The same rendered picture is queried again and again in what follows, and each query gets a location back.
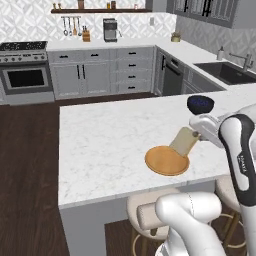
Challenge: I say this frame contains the grey base cupboard run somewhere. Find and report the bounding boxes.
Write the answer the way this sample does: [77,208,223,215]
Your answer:
[47,45,158,101]

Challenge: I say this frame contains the round wooden plate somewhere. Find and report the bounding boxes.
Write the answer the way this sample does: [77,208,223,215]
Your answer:
[144,145,191,177]

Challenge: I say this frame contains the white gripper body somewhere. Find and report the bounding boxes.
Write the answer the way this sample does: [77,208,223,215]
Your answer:
[188,113,224,148]

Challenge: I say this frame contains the dark wooden wall shelf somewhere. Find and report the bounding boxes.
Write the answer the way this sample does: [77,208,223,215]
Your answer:
[50,8,153,15]

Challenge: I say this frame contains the black dishwasher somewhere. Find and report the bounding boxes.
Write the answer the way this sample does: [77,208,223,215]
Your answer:
[161,55,186,97]

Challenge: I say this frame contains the steel range oven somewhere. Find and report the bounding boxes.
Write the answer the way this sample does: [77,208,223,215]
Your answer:
[0,40,56,106]

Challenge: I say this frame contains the white soap dispenser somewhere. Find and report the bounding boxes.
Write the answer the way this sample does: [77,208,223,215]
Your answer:
[216,45,225,62]

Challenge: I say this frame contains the rail with hanging tools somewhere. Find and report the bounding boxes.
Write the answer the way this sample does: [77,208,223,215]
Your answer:
[60,15,82,37]

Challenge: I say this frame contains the black sink basin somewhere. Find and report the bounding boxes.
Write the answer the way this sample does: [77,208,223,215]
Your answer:
[193,61,256,86]

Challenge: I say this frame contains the small potted plant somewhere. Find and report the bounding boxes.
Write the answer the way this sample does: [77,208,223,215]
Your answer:
[170,31,182,43]

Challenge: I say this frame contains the beige round bar stool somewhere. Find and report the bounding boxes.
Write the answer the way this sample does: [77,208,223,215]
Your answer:
[214,174,248,250]
[126,187,183,256]

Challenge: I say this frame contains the steel tap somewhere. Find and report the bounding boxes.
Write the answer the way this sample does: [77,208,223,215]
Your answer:
[228,52,255,73]

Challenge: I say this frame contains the grey cupboards under sink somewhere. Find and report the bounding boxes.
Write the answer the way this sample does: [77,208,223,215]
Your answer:
[181,64,228,96]

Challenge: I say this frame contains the dark blue bowl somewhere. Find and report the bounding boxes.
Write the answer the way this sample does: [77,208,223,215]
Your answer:
[186,94,215,116]

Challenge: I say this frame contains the wooden knife block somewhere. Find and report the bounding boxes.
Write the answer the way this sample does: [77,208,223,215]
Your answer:
[81,25,92,43]

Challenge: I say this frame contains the grey glass-door wall cupboards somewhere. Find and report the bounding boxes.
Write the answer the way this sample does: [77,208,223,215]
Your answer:
[165,0,256,30]

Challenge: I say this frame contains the grey coffee machine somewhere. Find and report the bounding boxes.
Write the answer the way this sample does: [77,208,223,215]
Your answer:
[102,17,123,43]

